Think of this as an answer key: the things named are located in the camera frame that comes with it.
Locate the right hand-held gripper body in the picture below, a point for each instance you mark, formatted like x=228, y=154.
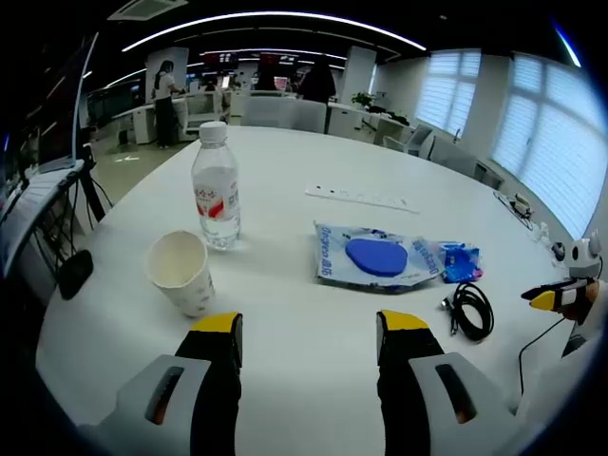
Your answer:
x=585, y=259

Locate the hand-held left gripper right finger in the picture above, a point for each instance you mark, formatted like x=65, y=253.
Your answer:
x=404, y=380

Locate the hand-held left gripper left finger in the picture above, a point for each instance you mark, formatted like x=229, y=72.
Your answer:
x=214, y=380

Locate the blue tissue packet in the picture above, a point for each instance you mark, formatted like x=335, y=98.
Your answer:
x=461, y=263

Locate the patterned paper cup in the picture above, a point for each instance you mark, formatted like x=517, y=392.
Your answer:
x=183, y=280

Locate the clear plastic bag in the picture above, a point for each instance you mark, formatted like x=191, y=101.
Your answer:
x=332, y=256

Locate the clear water bottle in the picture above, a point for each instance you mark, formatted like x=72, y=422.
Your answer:
x=216, y=190

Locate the person's right hand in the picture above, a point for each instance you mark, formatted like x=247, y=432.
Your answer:
x=582, y=306

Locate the small dark object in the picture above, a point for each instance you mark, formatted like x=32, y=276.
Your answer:
x=558, y=251

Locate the window with blinds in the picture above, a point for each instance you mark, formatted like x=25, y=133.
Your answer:
x=556, y=142
x=449, y=95

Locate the black rounded object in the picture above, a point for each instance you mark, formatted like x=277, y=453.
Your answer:
x=76, y=273

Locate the white power strip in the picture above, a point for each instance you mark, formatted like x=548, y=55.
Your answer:
x=361, y=197

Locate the white chair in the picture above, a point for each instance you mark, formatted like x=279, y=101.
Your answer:
x=413, y=140
x=285, y=114

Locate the curved ceiling light strip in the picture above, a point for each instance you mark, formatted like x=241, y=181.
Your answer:
x=567, y=45

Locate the laptop stand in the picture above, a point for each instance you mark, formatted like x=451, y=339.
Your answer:
x=43, y=199

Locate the potted green plant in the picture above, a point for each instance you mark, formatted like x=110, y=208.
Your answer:
x=362, y=99

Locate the white cart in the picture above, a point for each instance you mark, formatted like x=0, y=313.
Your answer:
x=202, y=111

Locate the long ceiling light strip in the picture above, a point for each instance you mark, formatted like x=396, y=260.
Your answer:
x=285, y=16

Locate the ceiling air vent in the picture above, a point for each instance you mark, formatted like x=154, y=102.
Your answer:
x=142, y=7

